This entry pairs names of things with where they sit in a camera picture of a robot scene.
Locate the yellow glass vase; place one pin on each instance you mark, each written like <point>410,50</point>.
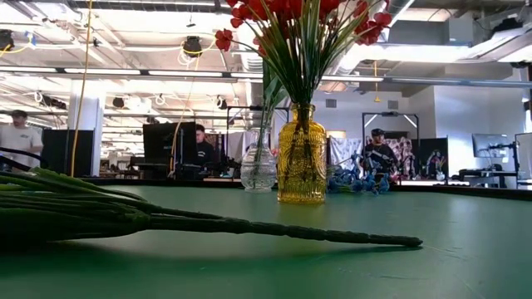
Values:
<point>302,166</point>

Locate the blue flower bunch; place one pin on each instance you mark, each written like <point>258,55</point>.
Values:
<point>357,182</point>
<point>249,226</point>

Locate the clear glass vase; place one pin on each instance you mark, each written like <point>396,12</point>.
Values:
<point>258,170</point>

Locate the small vase with red flowers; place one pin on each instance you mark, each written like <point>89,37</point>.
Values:
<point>439,176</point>

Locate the white patterned cloth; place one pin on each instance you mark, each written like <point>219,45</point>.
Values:
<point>345,151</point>

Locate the black monitor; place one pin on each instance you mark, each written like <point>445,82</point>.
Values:
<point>166,141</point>

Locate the ceiling light strip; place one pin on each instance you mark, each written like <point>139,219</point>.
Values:
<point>104,71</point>
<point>29,69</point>
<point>187,73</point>

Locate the green table mat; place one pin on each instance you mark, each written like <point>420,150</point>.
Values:
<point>291,257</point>

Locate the black ceiling device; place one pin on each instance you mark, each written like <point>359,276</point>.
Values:
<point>5,39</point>
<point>192,45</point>

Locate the black divider panel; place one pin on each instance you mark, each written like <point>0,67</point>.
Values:
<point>426,158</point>

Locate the black partition panel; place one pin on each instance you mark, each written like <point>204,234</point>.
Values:
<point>62,151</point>

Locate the dark desk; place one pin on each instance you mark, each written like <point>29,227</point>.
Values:
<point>482,173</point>

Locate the gray monitor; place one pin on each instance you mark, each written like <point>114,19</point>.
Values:
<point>490,145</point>

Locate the light gray board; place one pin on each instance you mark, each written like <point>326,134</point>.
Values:
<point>524,153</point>

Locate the wall vent grille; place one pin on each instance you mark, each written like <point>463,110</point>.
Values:
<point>331,103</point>
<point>392,104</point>

